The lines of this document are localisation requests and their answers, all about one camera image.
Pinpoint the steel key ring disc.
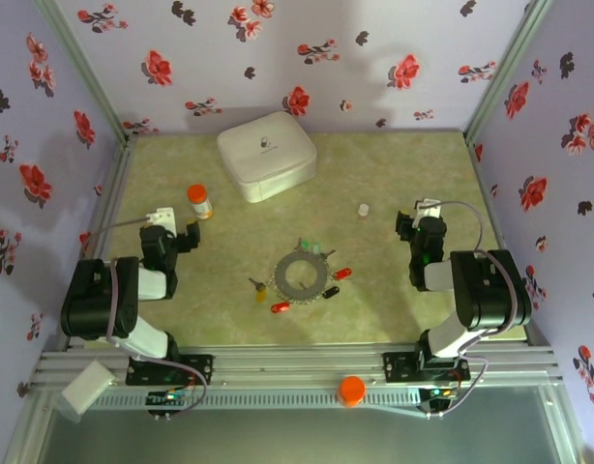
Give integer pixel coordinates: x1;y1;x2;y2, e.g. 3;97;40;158
272;250;333;308

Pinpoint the orange capped pill bottle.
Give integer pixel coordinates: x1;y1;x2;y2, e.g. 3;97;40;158
186;184;215;222

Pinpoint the white zip case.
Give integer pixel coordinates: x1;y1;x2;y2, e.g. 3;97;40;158
216;110;319;205

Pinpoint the small circuit board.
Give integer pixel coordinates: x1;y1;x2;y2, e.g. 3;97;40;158
146;386;192;406
419;385;461;403

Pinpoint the white plastic box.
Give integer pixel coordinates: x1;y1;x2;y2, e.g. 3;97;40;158
59;362;117;425

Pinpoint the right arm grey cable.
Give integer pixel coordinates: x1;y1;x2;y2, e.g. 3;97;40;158
420;200;519;420

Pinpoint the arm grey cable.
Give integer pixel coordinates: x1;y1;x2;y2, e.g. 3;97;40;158
420;200;519;420
86;216;207;418

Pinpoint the aluminium frame side rail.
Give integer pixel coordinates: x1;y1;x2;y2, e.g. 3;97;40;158
132;126;468;137
463;137;543;347
64;137;139;349

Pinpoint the left arm grey cable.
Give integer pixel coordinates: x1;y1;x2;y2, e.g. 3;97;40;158
86;216;207;418

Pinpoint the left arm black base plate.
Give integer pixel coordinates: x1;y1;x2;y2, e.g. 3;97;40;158
126;353;216;388

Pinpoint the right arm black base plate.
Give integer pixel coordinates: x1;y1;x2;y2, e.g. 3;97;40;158
382;351;472;384

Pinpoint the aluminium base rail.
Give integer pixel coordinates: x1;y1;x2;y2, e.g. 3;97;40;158
35;343;564;393

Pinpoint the orange knob on rail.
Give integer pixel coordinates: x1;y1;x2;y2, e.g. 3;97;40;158
337;375;368;409

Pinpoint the grey slotted cable duct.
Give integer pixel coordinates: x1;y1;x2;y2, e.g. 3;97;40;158
94;389;424;412

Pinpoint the aluminium frame post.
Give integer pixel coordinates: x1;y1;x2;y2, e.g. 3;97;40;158
33;0;138;146
463;0;554;146

